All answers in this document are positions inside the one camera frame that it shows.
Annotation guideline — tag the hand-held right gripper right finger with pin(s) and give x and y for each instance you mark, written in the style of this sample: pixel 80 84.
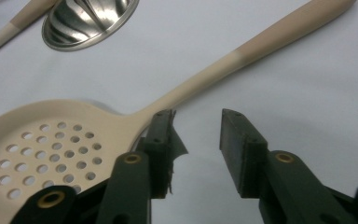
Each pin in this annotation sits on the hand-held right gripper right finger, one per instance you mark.
pixel 242 149

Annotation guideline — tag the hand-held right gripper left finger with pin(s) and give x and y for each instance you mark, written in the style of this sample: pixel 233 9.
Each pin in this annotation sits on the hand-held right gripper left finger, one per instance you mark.
pixel 160 146

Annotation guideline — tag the beige perforated skimmer spoon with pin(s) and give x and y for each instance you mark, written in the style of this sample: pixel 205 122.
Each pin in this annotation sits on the beige perforated skimmer spoon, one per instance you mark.
pixel 74 113

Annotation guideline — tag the steel utensil rack stand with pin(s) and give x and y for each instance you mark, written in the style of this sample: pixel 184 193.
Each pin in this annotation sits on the steel utensil rack stand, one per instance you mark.
pixel 84 18

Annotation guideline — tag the beige slotted turner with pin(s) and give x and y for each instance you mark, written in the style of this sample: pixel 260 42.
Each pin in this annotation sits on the beige slotted turner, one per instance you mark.
pixel 15 25

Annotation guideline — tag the white table mat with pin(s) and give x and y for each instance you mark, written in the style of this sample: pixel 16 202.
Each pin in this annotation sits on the white table mat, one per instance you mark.
pixel 261 93

